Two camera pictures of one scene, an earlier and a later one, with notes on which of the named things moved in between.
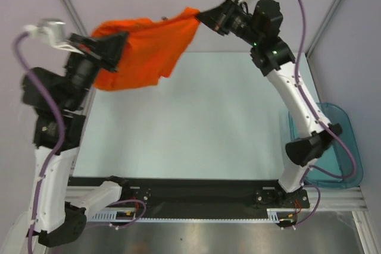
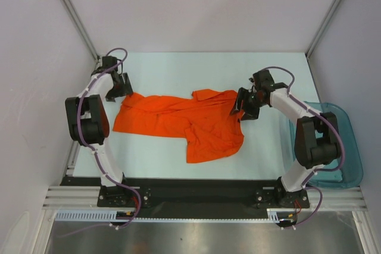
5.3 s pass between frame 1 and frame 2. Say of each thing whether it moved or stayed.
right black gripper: moved
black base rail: stayed
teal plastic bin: stayed
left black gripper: moved
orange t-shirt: moved
